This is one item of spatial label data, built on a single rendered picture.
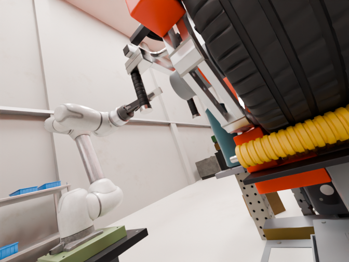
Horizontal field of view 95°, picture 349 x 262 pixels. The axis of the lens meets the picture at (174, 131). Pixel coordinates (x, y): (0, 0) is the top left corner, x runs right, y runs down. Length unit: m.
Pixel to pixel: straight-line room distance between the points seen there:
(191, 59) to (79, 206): 0.93
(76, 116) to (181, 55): 0.54
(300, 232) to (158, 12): 0.99
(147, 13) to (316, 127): 0.38
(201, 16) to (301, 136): 0.29
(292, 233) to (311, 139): 0.69
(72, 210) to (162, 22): 0.95
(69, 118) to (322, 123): 0.78
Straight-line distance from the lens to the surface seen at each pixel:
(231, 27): 0.30
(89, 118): 0.80
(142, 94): 0.56
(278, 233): 1.04
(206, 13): 0.32
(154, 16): 0.38
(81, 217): 1.07
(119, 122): 0.83
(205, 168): 6.00
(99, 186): 1.19
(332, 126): 0.40
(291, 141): 0.40
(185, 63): 0.37
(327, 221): 0.78
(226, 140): 0.66
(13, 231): 3.57
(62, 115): 0.78
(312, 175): 0.50
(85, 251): 0.99
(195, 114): 0.81
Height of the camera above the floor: 0.52
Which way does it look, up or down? 14 degrees up
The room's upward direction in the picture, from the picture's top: 19 degrees counter-clockwise
